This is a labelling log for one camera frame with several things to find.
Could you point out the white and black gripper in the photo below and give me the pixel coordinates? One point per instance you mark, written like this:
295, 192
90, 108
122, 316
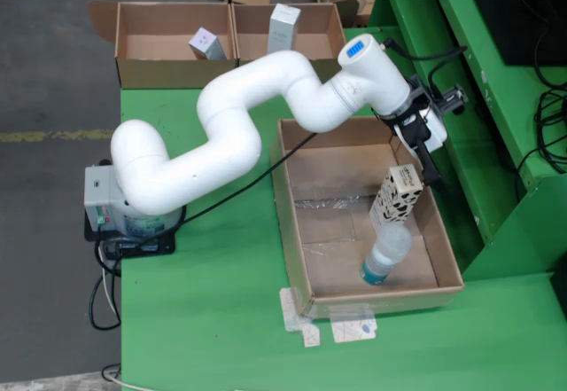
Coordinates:
438, 136

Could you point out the shallow cardboard tray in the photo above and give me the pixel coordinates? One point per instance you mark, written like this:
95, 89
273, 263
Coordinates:
336, 271

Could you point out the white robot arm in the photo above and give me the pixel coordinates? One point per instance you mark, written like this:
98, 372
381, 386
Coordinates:
230, 111

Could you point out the open brown cardboard box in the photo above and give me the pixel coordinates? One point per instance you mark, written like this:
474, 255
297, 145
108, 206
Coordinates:
168, 72
319, 41

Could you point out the tall white product box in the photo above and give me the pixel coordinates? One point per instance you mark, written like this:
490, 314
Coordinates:
283, 32

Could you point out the small lilac product box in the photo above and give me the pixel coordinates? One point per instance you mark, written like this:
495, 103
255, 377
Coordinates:
206, 45

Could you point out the grey robot control box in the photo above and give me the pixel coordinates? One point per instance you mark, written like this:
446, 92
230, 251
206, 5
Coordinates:
99, 196

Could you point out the cow print carton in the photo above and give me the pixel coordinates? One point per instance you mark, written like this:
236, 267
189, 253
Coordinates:
396, 198

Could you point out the green metal shelf unit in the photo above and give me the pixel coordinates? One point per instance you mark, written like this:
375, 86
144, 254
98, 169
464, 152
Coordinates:
487, 165

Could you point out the clear bottle with teal label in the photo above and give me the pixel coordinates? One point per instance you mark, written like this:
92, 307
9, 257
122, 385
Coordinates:
387, 247

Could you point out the white printed tape patch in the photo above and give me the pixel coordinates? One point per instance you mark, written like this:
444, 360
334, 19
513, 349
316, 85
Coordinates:
354, 331
290, 311

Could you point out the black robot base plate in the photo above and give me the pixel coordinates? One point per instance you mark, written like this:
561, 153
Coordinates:
164, 249

